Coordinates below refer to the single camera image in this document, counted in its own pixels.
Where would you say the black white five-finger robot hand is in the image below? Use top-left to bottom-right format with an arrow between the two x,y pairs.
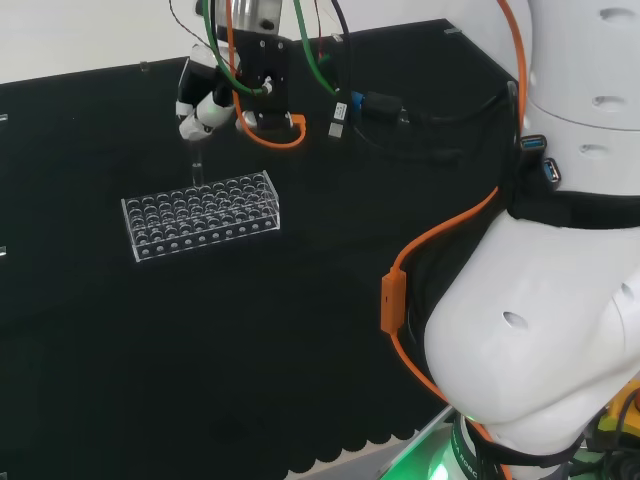
174,28 -> 295,145

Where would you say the clear glass test tube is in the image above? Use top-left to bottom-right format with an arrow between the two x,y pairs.
189,139 -> 204,189

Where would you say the clear plastic test tube rack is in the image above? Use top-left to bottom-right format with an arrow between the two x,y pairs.
120,170 -> 282,264

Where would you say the black adapter with blue connector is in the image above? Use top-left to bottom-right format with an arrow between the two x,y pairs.
350,90 -> 411,124

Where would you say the black bench cloth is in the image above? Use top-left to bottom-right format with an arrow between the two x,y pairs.
0,18 -> 521,480

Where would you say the yellow stop button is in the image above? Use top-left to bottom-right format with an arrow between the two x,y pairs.
596,378 -> 640,452

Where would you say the green cable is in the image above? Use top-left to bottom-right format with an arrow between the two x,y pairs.
291,0 -> 342,97
204,0 -> 275,97

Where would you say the short orange cable with plug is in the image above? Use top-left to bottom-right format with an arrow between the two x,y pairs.
224,0 -> 308,151

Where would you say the black cable with silver plug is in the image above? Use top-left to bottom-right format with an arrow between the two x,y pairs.
326,0 -> 354,140

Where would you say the long orange cable with box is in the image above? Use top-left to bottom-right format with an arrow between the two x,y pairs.
380,0 -> 528,480

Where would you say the grey metal base plate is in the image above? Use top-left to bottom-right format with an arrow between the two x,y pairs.
344,403 -> 459,480

